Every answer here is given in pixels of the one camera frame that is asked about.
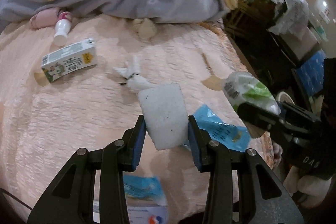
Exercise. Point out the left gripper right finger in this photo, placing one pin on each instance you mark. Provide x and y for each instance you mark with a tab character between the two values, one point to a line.
239	182

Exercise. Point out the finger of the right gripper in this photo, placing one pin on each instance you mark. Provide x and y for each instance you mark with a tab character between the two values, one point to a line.
296	115
277	126

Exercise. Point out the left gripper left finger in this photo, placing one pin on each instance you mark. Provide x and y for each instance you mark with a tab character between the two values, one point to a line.
69	197

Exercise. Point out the large blue snack bag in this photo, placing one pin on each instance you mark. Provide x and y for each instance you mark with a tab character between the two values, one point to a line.
233	137

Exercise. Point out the green white plastic wrapper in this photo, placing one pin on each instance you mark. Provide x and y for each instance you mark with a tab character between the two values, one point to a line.
242	87

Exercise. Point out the small blue wrapper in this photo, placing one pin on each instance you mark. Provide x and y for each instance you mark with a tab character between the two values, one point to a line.
144	188

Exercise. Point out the white foam block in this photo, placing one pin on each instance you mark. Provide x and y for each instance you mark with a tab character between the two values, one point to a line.
165	114

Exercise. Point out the white plastic trash bucket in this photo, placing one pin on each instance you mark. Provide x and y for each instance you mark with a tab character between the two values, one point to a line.
284	97

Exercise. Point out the blue patterned storage bag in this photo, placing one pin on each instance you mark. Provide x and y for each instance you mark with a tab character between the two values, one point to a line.
311	73

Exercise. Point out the pepsi label wrapper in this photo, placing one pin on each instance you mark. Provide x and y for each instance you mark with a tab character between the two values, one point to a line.
148	214

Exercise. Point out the white crumpled cloth pile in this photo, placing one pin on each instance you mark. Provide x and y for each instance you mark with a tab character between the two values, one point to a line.
290	17

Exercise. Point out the wooden baby crib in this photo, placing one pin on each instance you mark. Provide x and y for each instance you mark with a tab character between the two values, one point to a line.
249	15

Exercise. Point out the pink quilted bedspread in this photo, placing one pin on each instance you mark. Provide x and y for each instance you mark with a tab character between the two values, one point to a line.
43	124

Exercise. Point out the crumpled white tissue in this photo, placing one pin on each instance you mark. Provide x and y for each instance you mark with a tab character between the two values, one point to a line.
133	79

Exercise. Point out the milk carton box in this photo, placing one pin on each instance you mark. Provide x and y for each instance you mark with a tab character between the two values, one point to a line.
69	59

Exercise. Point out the cream knitted sock ball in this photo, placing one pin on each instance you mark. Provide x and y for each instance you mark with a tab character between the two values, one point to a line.
145	28

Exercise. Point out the grey-blue duvet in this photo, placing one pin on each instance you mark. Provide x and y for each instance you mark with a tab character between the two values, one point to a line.
159	11

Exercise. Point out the white bottle red cap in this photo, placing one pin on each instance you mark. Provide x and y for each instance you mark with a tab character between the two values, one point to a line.
62	28

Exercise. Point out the pink cloth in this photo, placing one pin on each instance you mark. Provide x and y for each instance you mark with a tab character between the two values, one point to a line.
45	18

